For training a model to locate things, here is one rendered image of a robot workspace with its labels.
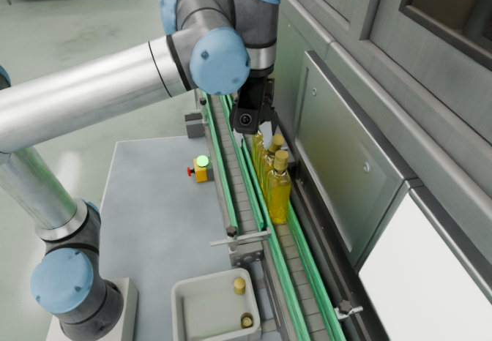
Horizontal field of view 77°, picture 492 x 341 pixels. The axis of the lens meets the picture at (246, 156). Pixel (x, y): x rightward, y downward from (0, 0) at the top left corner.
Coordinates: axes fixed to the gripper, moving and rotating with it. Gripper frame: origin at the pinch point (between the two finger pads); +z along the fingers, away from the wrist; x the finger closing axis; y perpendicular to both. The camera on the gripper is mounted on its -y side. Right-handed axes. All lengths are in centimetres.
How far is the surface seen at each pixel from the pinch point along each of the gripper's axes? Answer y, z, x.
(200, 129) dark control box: 51, 42, 32
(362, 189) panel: -6.3, 3.0, -24.7
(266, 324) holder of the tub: -23, 46, -8
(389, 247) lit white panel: -18.1, 5.3, -29.2
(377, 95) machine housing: -0.5, -16.6, -22.8
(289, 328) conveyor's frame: -26.6, 34.4, -13.5
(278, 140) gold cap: 8.4, 5.0, -5.5
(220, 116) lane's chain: 52, 34, 22
